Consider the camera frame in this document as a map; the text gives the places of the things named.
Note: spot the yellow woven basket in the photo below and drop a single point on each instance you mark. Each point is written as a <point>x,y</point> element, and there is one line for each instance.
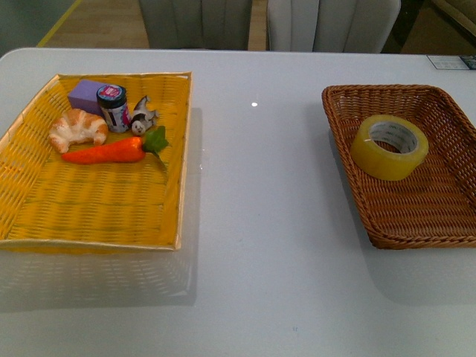
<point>51,206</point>

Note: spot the brown wicker basket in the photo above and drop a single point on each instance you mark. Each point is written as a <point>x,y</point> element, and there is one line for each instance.
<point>435,206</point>

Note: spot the small dark jar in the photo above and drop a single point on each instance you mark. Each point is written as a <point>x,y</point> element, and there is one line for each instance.
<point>113,103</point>

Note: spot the purple foam block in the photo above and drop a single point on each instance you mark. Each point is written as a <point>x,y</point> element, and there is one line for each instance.
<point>84,96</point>

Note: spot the grey left chair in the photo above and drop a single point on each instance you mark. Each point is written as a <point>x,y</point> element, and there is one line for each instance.
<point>212,25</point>

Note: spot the grey right chair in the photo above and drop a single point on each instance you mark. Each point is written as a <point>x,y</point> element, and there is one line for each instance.
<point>342,26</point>

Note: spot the yellow packing tape roll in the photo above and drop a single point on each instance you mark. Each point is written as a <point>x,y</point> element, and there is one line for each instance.
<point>388,147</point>

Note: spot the orange toy carrot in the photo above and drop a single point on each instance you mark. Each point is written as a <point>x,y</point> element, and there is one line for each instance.
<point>127,150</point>

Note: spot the grey chair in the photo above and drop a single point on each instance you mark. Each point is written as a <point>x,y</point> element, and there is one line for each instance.
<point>342,26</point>
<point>212,25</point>

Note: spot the black white animal figurine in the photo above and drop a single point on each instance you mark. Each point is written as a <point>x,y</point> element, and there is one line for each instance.
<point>143,119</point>

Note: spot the toy croissant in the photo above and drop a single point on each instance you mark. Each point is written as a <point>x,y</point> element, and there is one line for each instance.
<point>77,126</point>

